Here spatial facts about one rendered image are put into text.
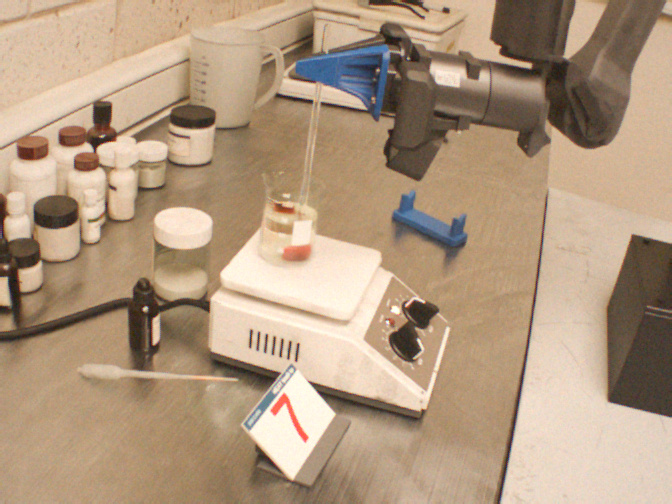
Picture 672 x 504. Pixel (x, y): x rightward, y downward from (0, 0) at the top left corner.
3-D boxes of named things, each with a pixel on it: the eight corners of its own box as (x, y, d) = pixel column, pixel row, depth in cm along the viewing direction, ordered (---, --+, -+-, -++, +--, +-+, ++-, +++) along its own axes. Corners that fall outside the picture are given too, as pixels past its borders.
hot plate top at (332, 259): (383, 259, 72) (385, 251, 71) (351, 323, 61) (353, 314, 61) (264, 229, 74) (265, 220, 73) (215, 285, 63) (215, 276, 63)
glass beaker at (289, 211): (326, 259, 69) (339, 177, 65) (291, 280, 65) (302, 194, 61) (274, 236, 72) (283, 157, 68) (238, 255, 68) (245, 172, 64)
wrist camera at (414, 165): (468, 120, 60) (455, 193, 63) (454, 90, 66) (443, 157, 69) (395, 112, 59) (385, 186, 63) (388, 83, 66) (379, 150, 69)
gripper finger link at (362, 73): (390, 53, 56) (378, 124, 59) (385, 42, 59) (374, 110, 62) (299, 41, 55) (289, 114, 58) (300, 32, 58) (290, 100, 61)
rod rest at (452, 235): (467, 240, 96) (473, 215, 94) (453, 248, 94) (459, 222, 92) (405, 211, 101) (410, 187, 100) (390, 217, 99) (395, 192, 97)
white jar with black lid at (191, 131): (199, 146, 112) (203, 102, 109) (220, 162, 108) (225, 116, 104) (159, 153, 108) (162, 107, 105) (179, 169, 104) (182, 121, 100)
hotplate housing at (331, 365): (445, 345, 75) (463, 276, 71) (421, 424, 63) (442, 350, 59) (236, 288, 78) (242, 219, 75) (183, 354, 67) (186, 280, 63)
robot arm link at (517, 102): (535, 146, 67) (553, 51, 63) (554, 165, 61) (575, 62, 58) (464, 134, 66) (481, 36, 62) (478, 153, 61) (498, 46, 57)
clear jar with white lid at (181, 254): (218, 284, 79) (223, 216, 75) (192, 311, 73) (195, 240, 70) (168, 269, 80) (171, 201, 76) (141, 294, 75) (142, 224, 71)
